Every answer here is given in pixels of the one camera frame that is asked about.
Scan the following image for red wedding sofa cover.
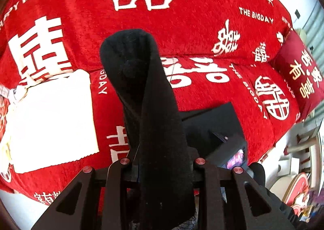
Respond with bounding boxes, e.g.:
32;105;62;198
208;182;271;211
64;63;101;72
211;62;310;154
1;0;300;205

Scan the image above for white cloth mat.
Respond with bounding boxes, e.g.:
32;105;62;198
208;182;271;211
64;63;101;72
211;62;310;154
1;69;99;174

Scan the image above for grey crumpled garment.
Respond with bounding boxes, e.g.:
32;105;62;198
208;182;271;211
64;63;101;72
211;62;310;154
0;84;29;105

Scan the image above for black sleeved right forearm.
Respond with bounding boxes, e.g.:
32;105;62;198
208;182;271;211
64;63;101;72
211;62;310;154
260;186;309;230

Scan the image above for black gloved right hand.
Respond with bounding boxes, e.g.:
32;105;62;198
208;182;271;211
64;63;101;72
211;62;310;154
249;162;266;187

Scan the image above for round red decorative stool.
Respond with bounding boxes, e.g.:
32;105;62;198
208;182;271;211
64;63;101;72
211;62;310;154
282;173;309;216

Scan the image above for black pants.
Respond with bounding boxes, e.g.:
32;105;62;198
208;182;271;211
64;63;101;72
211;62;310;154
99;28;248;230

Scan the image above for dark red embroidered cushion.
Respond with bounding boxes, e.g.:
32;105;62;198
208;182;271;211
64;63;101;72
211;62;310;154
270;30;323;121

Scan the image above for red patterned cushion at left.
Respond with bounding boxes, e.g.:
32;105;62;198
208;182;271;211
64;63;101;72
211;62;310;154
0;96;10;141

